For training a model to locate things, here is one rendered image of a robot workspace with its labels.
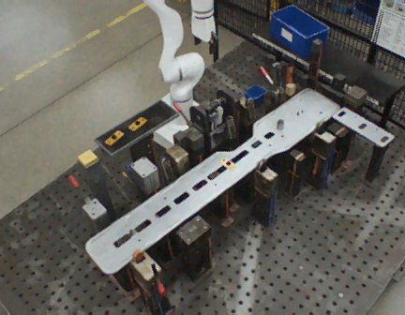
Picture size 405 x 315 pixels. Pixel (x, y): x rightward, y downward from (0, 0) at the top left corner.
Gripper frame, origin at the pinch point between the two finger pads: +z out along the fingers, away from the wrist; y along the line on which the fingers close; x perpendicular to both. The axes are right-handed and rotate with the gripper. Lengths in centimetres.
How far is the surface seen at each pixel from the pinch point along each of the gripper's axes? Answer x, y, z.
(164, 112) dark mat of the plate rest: -20.1, -7.0, 28.8
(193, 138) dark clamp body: -16.2, 7.8, 37.1
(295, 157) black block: 15, 42, 46
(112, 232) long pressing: -70, 20, 45
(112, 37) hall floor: 81, -241, 144
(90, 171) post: -62, -5, 33
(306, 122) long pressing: 34, 31, 45
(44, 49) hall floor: 21, -273, 144
